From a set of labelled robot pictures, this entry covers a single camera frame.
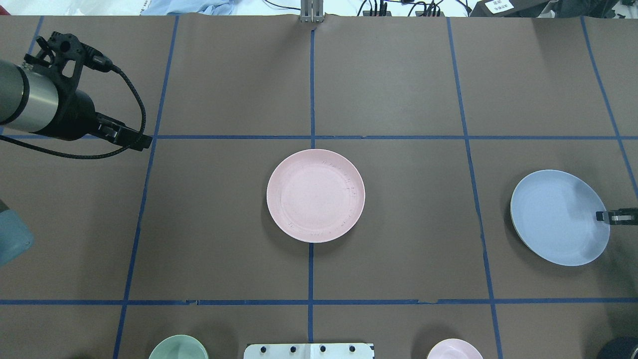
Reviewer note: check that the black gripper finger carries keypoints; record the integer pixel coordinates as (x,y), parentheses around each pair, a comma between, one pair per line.
(622,216)

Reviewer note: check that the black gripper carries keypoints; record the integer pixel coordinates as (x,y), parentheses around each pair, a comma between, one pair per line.
(76,115)

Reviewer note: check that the blue plate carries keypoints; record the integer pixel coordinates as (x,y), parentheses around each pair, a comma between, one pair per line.
(554,214)

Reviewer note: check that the pink plate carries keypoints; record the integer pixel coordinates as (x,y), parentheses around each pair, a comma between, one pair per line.
(315,196)

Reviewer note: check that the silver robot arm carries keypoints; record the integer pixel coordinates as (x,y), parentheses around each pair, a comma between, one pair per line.
(14,96)

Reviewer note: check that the clear plastic bag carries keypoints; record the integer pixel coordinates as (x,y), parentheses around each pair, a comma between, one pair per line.
(75,7)

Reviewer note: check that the dark blue pot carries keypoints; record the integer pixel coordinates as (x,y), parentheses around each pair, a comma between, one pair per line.
(620,348)

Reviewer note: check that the light blue cloth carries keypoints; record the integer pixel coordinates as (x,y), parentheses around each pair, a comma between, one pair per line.
(173,7)

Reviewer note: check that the pink bowl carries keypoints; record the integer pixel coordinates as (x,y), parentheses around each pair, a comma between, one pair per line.
(453,349)

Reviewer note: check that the black labelled box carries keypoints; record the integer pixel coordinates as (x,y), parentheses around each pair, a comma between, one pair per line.
(509,8)

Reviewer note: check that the green bowl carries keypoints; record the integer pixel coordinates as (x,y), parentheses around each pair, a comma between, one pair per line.
(179,347)

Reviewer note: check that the aluminium frame post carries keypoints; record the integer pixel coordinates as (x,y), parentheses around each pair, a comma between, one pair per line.
(311,11)

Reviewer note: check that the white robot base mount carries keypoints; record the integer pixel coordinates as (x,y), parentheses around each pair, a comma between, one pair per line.
(310,351)

